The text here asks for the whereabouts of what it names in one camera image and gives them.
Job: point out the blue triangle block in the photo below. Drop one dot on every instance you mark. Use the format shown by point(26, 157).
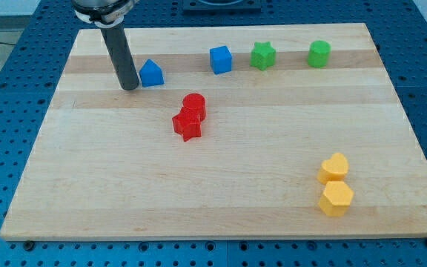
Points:
point(151, 74)

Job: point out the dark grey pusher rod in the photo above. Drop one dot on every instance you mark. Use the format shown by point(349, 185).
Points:
point(120, 56)

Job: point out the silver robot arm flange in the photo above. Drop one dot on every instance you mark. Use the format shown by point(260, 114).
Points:
point(102, 13)

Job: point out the blue cube block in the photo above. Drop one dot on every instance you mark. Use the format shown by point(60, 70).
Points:
point(220, 60)

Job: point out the red star block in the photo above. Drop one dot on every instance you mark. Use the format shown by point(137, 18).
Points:
point(187, 124)

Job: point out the red cylinder block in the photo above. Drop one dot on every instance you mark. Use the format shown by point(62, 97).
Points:
point(195, 102)

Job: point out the light wooden board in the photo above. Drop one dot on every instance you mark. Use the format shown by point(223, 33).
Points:
point(107, 164)

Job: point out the green star block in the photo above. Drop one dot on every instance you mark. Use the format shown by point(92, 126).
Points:
point(263, 56)

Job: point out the yellow heart block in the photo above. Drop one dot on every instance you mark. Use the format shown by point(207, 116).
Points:
point(334, 168)

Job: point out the green cylinder block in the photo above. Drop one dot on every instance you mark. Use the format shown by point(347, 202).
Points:
point(318, 54)

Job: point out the yellow hexagon block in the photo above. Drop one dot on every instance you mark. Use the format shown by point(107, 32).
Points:
point(336, 198)

